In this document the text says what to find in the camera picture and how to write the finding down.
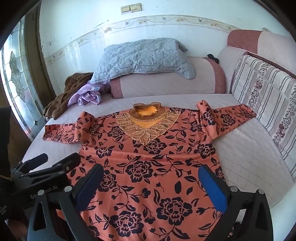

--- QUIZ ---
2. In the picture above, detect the orange floral blouse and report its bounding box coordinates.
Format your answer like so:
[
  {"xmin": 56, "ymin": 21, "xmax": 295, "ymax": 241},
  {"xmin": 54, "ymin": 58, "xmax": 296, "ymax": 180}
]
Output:
[{"xmin": 43, "ymin": 100, "xmax": 255, "ymax": 240}]

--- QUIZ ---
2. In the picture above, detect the pink quilted bed cover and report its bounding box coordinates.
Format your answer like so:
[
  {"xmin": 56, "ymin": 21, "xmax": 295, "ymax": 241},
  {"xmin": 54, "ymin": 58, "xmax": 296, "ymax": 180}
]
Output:
[{"xmin": 24, "ymin": 94, "xmax": 294, "ymax": 206}]

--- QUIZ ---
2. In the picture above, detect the purple floral garment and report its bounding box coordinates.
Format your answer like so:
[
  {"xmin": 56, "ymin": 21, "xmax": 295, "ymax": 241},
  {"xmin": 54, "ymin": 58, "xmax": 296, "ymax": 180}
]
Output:
[{"xmin": 67, "ymin": 81, "xmax": 110, "ymax": 108}]

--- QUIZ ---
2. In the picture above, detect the stained glass wooden door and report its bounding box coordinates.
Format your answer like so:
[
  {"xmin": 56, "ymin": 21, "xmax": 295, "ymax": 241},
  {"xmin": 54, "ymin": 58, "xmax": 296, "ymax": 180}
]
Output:
[{"xmin": 1, "ymin": 4, "xmax": 56, "ymax": 165}]

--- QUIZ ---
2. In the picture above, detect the brown garment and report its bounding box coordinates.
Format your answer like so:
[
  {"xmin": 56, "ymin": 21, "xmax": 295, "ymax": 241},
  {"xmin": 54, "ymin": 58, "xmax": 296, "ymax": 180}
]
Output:
[{"xmin": 43, "ymin": 72, "xmax": 93, "ymax": 120}]

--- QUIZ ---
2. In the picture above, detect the striped floral pillow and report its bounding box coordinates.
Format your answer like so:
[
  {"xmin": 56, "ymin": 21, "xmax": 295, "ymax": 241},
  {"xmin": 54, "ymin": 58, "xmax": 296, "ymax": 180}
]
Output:
[{"xmin": 231, "ymin": 55, "xmax": 295, "ymax": 178}]

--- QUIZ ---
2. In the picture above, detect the grey quilted blanket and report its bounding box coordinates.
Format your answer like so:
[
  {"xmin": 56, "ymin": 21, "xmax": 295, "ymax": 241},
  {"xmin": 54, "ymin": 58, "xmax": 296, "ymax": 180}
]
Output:
[{"xmin": 89, "ymin": 38, "xmax": 196, "ymax": 84}]

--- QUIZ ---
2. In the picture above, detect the pink bolster pillow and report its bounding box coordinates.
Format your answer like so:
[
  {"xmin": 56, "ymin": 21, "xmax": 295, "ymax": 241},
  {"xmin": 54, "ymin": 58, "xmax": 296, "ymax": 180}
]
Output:
[{"xmin": 110, "ymin": 57, "xmax": 226, "ymax": 99}]

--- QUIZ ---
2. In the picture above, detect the small black object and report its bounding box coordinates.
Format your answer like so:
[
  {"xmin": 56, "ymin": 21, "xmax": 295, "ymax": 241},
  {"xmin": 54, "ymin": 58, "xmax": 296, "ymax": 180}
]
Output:
[{"xmin": 207, "ymin": 54, "xmax": 219, "ymax": 64}]

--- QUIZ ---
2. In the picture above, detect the pink sofa cushion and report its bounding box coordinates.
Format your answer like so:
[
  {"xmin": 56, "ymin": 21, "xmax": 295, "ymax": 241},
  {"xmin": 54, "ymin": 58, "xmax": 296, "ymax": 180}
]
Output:
[{"xmin": 218, "ymin": 30, "xmax": 295, "ymax": 93}]

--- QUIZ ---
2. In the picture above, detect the wall switch plate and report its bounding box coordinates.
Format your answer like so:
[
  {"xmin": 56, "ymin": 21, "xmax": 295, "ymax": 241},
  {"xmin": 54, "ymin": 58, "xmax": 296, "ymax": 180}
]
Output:
[{"xmin": 121, "ymin": 3, "xmax": 142, "ymax": 13}]

